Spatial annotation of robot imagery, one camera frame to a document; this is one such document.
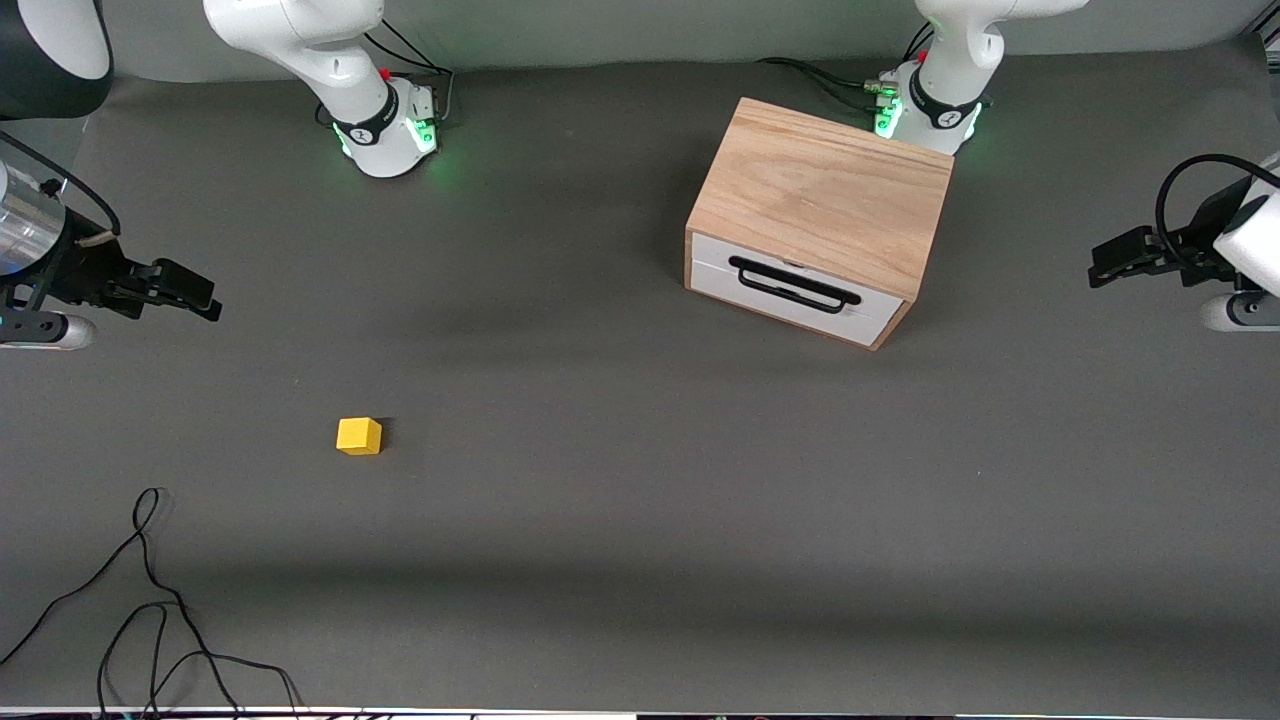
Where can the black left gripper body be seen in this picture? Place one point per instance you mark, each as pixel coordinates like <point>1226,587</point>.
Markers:
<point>1203,237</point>

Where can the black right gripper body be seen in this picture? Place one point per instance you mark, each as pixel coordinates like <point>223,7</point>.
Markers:
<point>82,264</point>

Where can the yellow wooden block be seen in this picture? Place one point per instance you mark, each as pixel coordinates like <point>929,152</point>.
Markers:
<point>358,437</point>

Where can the white-fronted wooden drawer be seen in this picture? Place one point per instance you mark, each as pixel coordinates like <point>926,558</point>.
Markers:
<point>720,278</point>

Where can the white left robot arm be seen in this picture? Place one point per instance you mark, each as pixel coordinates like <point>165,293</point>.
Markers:
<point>960,50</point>

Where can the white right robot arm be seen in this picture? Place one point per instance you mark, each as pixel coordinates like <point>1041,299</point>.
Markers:
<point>340,60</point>

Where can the wooden drawer cabinet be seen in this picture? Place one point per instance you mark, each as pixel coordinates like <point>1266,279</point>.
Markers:
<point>820,190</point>

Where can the gray table mat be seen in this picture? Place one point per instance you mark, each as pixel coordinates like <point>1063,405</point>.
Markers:
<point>600,500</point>

